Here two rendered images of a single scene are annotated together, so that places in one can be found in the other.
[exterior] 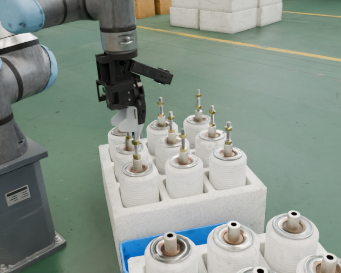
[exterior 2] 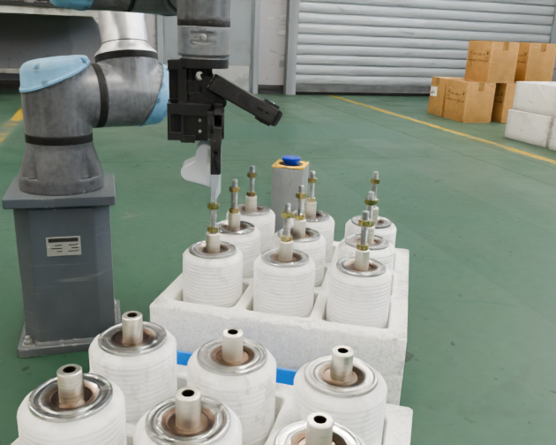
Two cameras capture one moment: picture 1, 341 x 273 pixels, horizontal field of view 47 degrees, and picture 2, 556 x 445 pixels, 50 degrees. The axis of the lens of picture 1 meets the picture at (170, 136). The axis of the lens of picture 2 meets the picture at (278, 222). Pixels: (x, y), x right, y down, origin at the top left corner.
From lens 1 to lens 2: 42 cm
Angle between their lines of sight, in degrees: 25
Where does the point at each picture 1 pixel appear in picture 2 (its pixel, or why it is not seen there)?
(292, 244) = (311, 396)
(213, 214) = (304, 357)
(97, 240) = not seen: hidden behind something
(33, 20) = not seen: outside the picture
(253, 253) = (238, 386)
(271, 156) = (521, 335)
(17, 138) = (86, 171)
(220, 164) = (335, 276)
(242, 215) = not seen: hidden behind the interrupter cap
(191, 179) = (281, 285)
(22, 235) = (60, 305)
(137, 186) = (196, 271)
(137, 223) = (182, 328)
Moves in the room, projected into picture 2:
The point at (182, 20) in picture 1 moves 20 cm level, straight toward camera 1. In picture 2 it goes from (523, 131) to (519, 136)
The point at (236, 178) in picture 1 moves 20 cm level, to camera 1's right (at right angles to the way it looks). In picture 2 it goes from (359, 309) to (503, 343)
